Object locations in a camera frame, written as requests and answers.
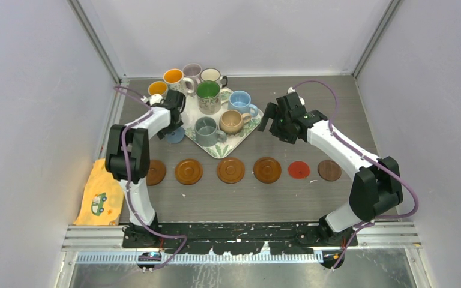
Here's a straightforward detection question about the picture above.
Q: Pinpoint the orange interior blue mug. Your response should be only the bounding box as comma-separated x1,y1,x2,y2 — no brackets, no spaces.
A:
148,81,169,98

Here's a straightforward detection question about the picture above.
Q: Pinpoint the aluminium front rail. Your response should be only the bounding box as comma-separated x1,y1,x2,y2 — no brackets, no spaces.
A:
61,222,422,265

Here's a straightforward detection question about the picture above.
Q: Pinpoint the beige speckled ceramic mug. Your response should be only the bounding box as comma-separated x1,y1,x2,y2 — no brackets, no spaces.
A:
219,110,252,136

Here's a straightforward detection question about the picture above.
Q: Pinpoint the leaf pattern serving tray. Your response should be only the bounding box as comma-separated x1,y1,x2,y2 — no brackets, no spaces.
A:
176,88,265,160

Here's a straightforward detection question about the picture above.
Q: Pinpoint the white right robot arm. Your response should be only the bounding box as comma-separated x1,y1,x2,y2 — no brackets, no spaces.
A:
258,92,403,246

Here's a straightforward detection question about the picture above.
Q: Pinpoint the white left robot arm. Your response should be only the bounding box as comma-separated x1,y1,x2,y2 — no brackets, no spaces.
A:
105,90,186,248

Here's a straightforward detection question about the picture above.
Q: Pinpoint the orange interior patterned mug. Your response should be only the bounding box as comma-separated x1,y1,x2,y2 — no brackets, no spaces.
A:
163,68,196,96

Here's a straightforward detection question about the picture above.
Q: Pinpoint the dark walnut wooden coaster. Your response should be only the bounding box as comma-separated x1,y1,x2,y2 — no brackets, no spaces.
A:
317,160,342,182

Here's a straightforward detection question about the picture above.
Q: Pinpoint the red round coaster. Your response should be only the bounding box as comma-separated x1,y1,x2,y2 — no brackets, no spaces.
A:
288,161,310,179

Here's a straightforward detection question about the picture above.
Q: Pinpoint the light blue mug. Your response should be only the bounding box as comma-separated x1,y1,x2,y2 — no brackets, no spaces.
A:
227,91,259,117

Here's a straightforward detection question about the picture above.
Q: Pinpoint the brown coaster under left arm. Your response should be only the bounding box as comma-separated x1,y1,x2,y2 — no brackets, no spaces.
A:
146,160,166,186

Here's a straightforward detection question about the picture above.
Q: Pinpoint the yellow printed cloth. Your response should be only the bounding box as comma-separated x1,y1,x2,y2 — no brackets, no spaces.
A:
73,159,124,226

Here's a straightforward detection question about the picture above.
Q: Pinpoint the brown wooden ringed coaster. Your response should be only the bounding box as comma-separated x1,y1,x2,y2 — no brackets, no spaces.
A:
216,157,246,184

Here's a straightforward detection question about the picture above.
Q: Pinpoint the grey ceramic mug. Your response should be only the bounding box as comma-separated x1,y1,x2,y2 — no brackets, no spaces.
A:
194,116,227,147

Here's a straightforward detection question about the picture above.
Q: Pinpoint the blue round coaster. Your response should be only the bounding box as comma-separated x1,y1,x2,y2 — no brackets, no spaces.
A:
164,127,185,144

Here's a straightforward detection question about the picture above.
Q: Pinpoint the white mug black handle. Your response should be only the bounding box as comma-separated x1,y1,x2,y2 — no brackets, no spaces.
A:
200,68,228,88

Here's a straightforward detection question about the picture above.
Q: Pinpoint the lilac mug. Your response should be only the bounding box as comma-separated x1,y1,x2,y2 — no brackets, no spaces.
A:
182,63,202,85

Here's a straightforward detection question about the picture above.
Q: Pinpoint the green interior floral mug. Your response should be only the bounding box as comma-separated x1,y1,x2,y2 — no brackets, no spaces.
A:
196,81,231,115

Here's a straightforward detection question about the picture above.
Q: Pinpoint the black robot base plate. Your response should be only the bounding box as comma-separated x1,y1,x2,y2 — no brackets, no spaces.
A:
122,221,357,255

